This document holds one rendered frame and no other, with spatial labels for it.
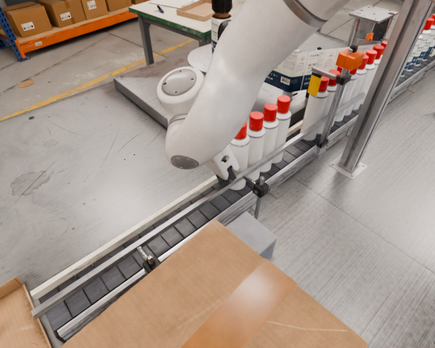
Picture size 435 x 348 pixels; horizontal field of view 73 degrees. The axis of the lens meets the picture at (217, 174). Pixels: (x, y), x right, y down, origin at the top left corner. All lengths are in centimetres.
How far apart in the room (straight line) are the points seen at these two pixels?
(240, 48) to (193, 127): 12
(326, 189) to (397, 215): 19
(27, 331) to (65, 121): 74
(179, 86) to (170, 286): 30
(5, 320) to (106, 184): 40
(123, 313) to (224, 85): 31
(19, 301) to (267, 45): 71
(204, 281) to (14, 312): 50
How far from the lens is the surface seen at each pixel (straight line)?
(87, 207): 90
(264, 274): 40
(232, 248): 42
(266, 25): 39
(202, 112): 42
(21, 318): 79
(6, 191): 106
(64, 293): 62
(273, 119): 75
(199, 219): 74
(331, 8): 39
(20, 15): 420
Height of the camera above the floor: 148
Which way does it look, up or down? 46 degrees down
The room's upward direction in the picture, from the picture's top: straight up
